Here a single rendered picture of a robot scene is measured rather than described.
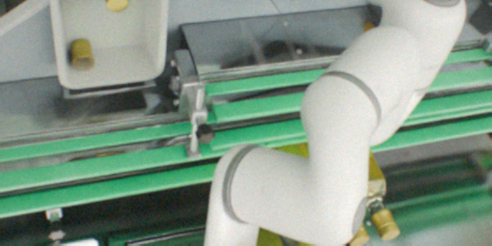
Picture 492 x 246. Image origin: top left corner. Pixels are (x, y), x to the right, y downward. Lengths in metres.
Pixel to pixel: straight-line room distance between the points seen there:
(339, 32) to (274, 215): 0.62
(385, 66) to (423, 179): 0.77
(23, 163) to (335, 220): 0.63
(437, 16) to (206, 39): 0.47
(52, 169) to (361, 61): 0.58
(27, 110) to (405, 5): 0.66
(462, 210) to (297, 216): 0.84
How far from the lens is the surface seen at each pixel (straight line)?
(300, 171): 0.64
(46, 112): 1.14
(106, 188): 1.14
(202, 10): 1.15
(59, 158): 1.10
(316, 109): 0.63
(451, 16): 0.80
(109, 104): 1.14
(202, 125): 0.99
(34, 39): 1.13
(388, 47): 0.72
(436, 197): 1.43
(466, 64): 1.27
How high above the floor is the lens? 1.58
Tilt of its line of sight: 37 degrees down
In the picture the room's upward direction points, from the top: 159 degrees clockwise
